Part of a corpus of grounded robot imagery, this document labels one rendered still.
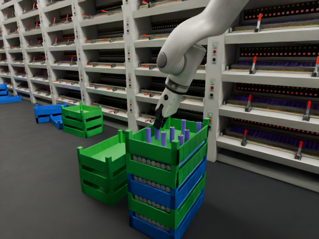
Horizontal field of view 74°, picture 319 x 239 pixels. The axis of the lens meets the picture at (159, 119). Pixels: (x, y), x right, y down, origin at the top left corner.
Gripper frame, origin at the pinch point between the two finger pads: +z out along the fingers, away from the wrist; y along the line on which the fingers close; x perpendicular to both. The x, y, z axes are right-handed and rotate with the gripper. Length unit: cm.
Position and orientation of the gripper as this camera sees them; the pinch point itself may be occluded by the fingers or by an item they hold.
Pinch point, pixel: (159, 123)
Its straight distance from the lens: 82.0
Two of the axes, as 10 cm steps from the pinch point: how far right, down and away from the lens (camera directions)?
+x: -7.8, -5.4, 3.3
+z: -3.6, 8.1, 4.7
